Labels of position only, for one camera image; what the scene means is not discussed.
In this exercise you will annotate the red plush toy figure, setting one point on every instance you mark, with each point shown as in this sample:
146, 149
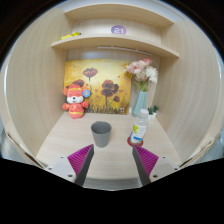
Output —
76, 97

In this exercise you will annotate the yellow object on shelf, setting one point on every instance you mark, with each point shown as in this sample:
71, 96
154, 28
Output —
70, 35

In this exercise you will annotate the small potted plant right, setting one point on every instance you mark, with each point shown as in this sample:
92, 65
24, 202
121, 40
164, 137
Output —
155, 110

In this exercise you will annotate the yellow poppy flower painting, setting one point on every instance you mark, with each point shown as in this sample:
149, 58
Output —
107, 80

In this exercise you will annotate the purple round number sticker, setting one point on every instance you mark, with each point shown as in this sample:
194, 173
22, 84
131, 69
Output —
118, 29

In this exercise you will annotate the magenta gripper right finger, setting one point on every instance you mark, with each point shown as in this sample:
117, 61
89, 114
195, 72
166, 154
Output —
150, 166

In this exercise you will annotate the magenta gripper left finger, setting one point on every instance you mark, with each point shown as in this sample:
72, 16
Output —
74, 167

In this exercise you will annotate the grey plastic cup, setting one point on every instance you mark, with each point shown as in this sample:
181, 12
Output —
101, 133

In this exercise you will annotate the clear plastic water bottle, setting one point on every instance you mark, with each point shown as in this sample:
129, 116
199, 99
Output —
139, 127

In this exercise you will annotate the wooden desk hutch shelf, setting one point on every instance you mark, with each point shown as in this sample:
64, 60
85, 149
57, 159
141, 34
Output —
189, 90

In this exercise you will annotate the small potted plant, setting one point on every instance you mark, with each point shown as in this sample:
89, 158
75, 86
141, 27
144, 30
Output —
151, 111
155, 110

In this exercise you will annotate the small potted plant left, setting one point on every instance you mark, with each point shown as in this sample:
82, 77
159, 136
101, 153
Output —
151, 111

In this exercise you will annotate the red round coaster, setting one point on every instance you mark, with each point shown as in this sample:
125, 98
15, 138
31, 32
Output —
132, 144

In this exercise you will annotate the pink white flower bouquet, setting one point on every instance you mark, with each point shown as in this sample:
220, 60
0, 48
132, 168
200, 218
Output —
143, 72

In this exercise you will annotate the teal ceramic vase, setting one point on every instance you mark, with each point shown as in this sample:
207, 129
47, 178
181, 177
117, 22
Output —
140, 103

